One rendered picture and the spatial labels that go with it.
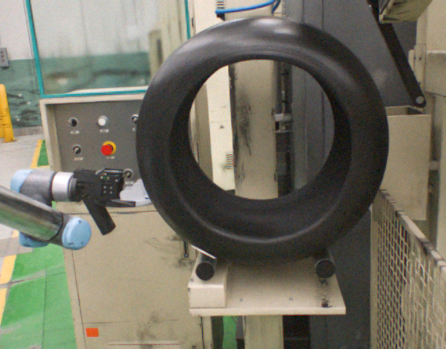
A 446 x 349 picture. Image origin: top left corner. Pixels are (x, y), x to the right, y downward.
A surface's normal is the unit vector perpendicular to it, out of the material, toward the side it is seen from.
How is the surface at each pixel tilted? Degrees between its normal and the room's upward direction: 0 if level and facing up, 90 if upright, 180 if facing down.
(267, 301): 0
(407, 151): 90
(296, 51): 80
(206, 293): 90
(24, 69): 90
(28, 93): 90
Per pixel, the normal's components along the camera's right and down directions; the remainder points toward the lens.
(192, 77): -0.20, 0.11
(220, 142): 0.30, 0.22
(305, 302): -0.06, -0.97
